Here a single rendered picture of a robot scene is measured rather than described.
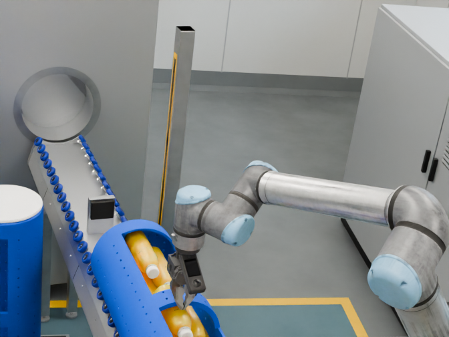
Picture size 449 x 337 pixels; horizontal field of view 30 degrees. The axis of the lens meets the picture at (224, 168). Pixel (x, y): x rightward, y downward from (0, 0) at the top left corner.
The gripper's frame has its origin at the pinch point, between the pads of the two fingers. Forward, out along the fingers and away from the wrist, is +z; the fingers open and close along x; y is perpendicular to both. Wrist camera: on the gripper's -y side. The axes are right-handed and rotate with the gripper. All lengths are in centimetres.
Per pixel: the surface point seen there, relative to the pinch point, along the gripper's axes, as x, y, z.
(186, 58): -33, 104, -35
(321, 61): -285, 435, 96
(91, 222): 4, 91, 26
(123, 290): 11.8, 20.1, 6.4
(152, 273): 0.1, 27.8, 7.2
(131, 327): 13.1, 5.3, 8.8
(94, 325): 14, 44, 37
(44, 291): 8, 159, 105
